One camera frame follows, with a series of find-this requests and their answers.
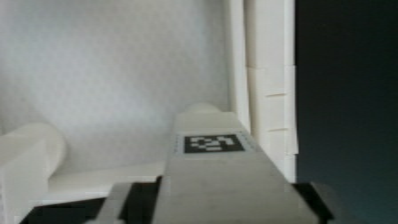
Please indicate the white desk leg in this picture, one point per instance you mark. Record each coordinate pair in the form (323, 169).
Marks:
(222, 186)
(32, 153)

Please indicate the white desk tabletop panel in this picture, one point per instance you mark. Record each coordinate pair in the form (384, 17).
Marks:
(108, 63)

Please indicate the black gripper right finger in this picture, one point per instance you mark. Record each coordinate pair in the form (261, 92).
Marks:
(320, 198)

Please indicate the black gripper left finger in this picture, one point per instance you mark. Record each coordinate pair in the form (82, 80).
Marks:
(128, 205)

